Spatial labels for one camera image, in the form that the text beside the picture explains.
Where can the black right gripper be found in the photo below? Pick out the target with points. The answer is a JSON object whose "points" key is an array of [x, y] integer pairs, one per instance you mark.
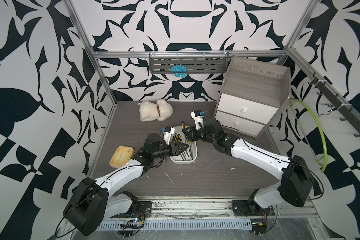
{"points": [[191, 134]]}

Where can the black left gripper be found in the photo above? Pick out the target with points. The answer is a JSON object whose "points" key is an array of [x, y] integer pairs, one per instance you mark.
{"points": [[176, 152]]}

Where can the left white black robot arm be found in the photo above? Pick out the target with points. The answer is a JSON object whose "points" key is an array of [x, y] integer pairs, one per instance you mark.
{"points": [[94, 200]]}

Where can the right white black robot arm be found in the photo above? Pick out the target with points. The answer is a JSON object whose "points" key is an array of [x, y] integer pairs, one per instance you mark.
{"points": [[295, 180]]}

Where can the files bundle in box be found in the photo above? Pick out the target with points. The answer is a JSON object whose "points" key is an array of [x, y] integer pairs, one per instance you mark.
{"points": [[185, 147]]}

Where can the white plastic storage box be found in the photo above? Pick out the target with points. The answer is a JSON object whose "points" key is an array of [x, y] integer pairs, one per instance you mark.
{"points": [[177, 159]]}

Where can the white plush toy animal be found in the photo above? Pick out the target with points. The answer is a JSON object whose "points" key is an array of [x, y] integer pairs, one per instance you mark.
{"points": [[160, 111]]}

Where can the yellow sponge pad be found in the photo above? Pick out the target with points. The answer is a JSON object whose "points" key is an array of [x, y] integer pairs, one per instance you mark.
{"points": [[121, 156]]}

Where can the teal crumpled cloth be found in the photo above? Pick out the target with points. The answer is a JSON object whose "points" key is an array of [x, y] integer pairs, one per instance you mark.
{"points": [[179, 71]]}

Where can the grey white drawer cabinet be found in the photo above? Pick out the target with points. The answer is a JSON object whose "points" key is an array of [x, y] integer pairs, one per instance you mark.
{"points": [[253, 92]]}

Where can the green hoop tube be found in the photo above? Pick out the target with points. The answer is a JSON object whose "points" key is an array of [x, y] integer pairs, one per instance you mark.
{"points": [[316, 138]]}

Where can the file with yellow handle nine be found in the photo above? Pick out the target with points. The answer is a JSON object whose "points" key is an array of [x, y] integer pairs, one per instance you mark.
{"points": [[186, 137]]}

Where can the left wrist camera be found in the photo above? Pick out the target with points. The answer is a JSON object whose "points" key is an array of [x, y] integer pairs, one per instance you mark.
{"points": [[167, 134]]}

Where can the grey wall shelf rack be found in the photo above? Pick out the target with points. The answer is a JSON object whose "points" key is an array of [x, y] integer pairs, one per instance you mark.
{"points": [[199, 63]]}

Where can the aluminium cage frame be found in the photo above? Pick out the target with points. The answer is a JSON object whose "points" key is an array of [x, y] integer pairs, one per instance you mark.
{"points": [[318, 40]]}

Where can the grey wall hook rail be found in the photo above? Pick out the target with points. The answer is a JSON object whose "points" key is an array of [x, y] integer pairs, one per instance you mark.
{"points": [[349, 113]]}

